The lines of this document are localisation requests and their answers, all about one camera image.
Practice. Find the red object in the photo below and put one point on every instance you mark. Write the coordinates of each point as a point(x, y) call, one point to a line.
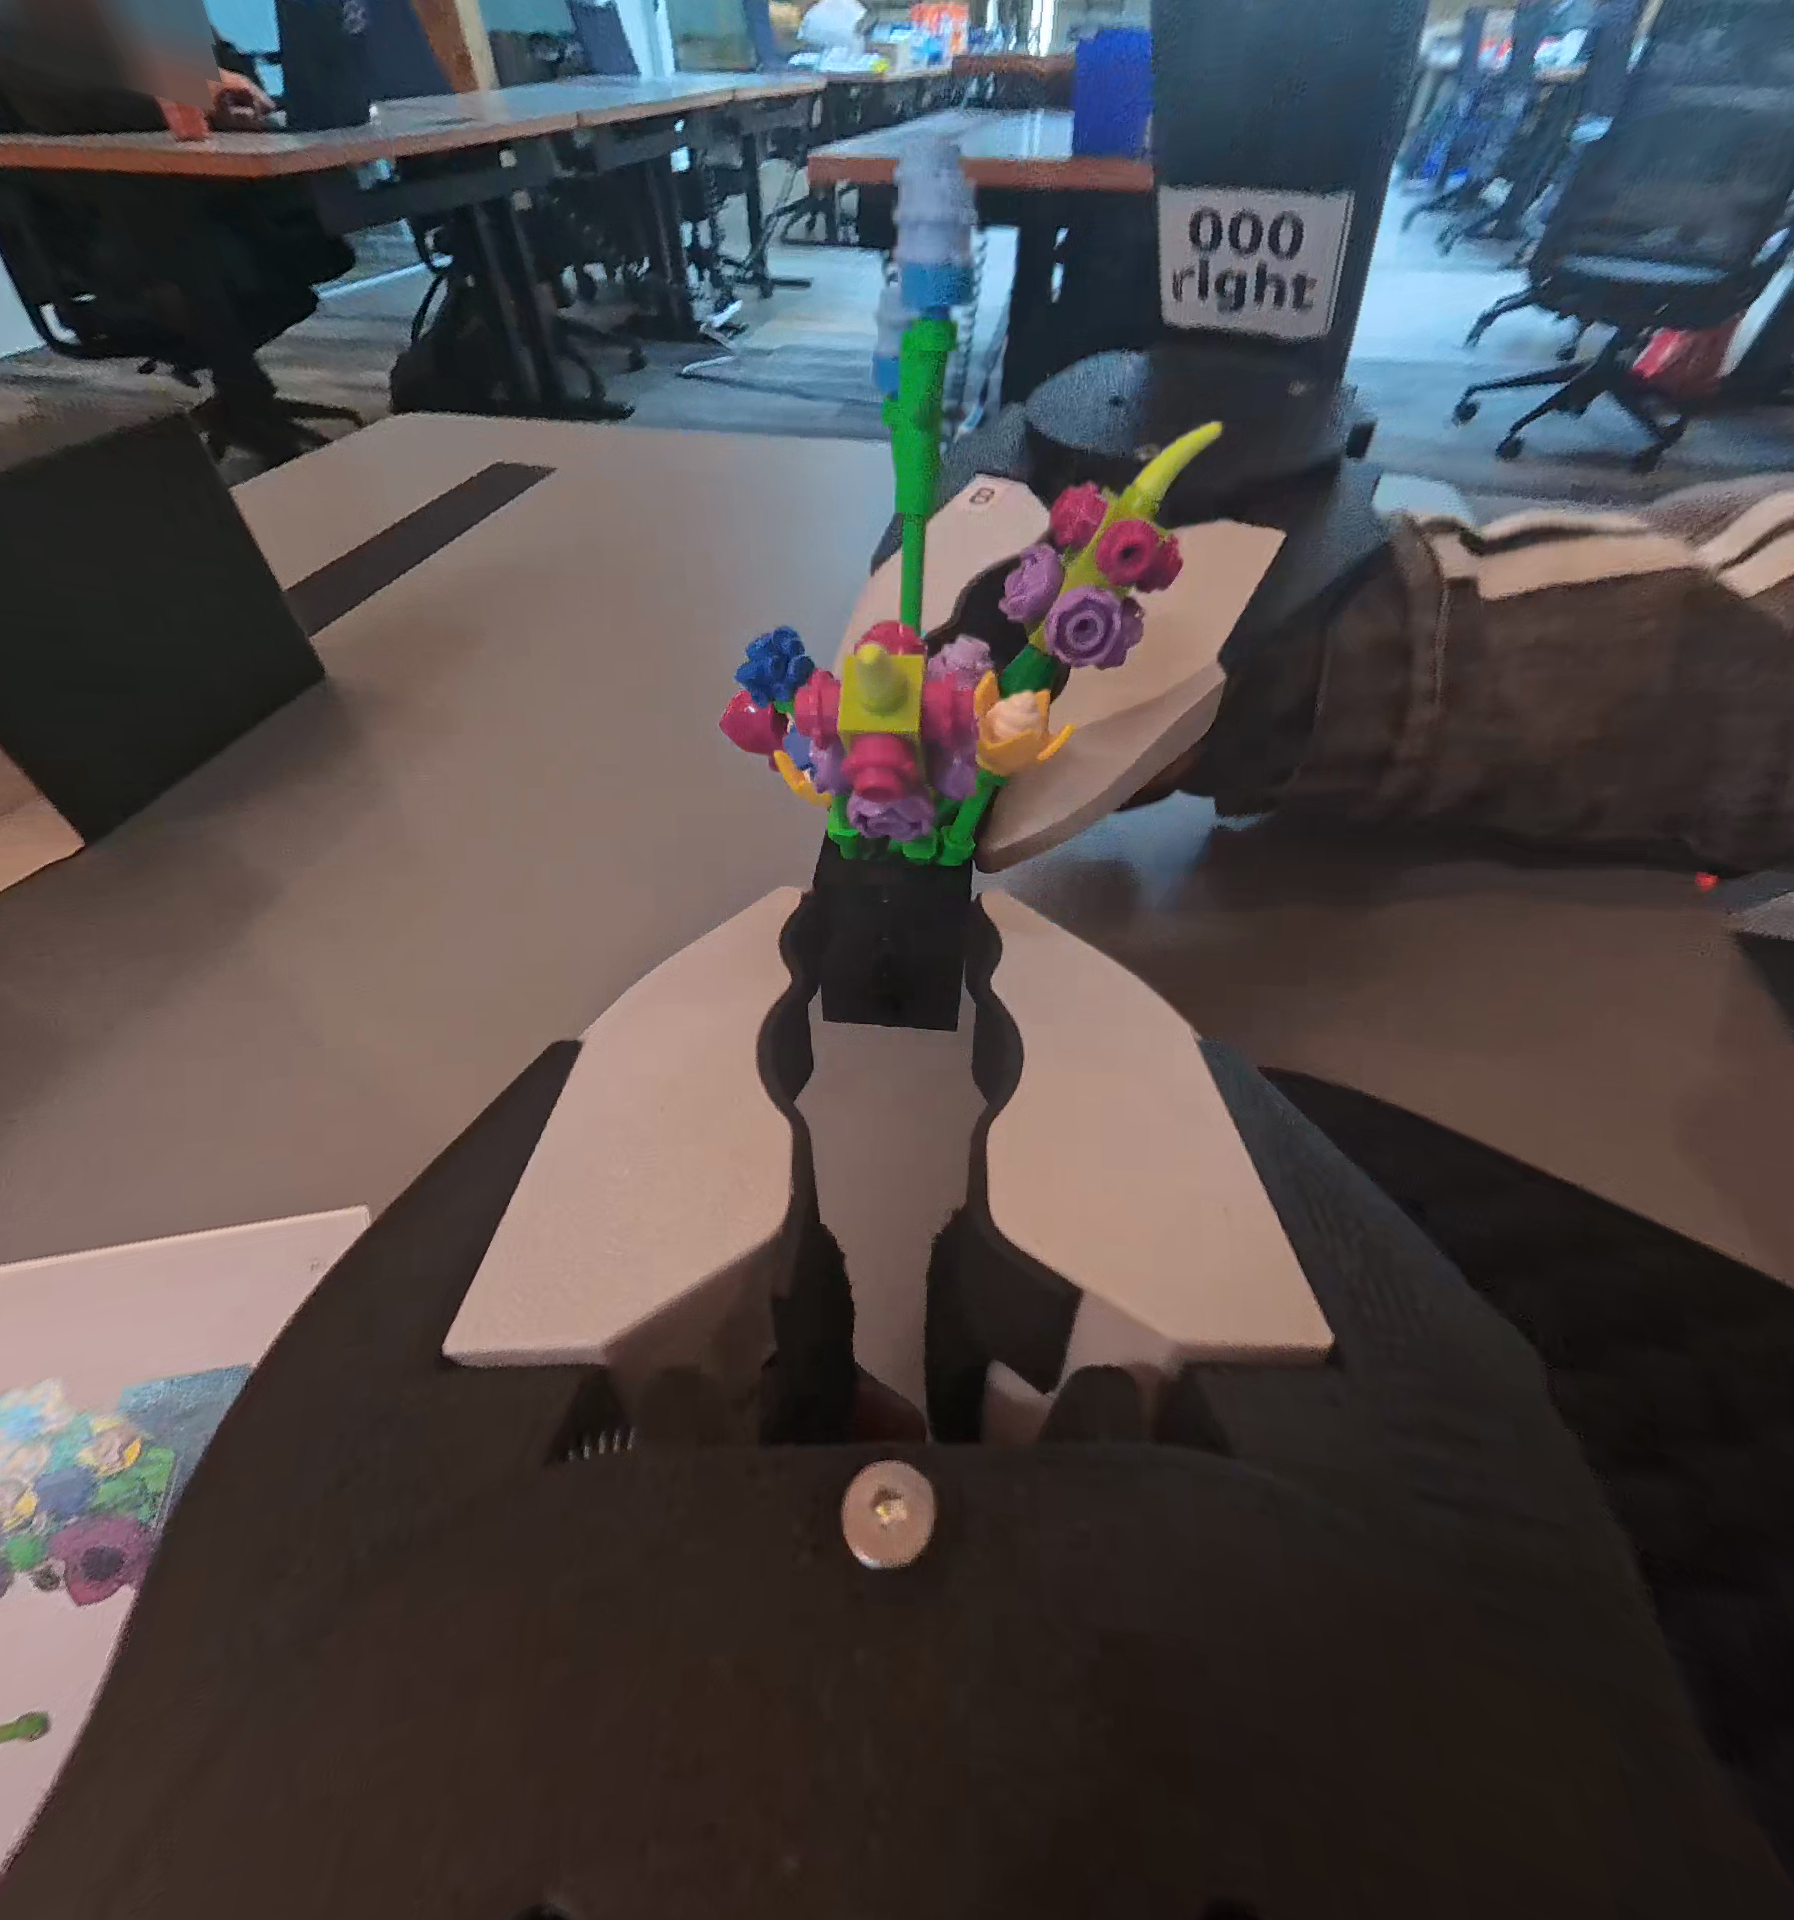
point(1685, 369)

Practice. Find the black box with white flaps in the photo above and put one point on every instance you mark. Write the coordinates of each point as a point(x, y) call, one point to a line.
point(102, 629)

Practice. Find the lego instruction booklet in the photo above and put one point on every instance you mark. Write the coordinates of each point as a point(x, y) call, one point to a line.
point(117, 1319)

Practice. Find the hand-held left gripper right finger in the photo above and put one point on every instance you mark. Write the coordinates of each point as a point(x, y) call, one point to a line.
point(1138, 1184)

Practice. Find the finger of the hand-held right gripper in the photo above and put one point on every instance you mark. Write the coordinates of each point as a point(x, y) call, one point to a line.
point(1153, 720)
point(971, 523)

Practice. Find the black office chair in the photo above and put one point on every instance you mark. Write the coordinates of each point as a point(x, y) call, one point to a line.
point(1693, 135)
point(238, 284)

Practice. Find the blue storage bin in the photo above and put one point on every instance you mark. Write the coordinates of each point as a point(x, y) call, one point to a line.
point(1112, 89)

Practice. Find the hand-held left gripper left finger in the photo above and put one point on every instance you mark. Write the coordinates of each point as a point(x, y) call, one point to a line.
point(642, 1184)

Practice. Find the purple magenta lego flower stem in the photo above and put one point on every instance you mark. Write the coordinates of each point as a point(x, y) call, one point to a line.
point(1091, 622)

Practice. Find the brown edged office desk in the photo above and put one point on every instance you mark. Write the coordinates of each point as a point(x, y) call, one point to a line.
point(704, 97)
point(988, 142)
point(388, 128)

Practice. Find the colourful LEGO flower bouquet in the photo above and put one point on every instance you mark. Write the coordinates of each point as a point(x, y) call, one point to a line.
point(891, 929)

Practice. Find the black backpack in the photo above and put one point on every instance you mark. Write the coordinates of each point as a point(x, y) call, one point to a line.
point(461, 359)

